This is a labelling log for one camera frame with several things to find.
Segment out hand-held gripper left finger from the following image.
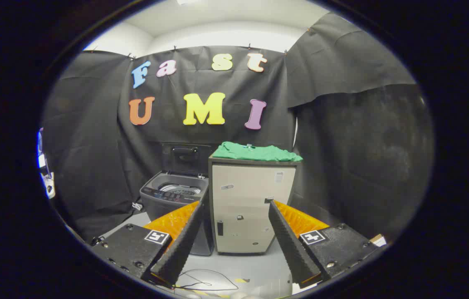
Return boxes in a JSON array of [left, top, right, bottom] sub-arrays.
[[90, 199, 209, 289]]

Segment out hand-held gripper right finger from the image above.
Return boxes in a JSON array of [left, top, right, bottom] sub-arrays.
[[268, 199, 381, 290]]

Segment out grey top-load washing machine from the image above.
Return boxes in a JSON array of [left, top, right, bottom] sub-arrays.
[[140, 169, 214, 257]]

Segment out dark glass washing machine lid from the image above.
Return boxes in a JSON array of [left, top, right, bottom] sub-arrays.
[[162, 143, 213, 176]]

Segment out green polo shirt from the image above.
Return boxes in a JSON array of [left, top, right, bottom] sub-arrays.
[[212, 141, 303, 162]]

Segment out black backdrop cloth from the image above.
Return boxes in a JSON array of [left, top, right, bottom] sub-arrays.
[[42, 12, 434, 245]]

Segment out black floor cables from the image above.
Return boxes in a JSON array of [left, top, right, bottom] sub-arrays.
[[174, 269, 239, 291]]

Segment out beige cabinet with dark frame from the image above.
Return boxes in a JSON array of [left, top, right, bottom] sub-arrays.
[[208, 152, 301, 255]]

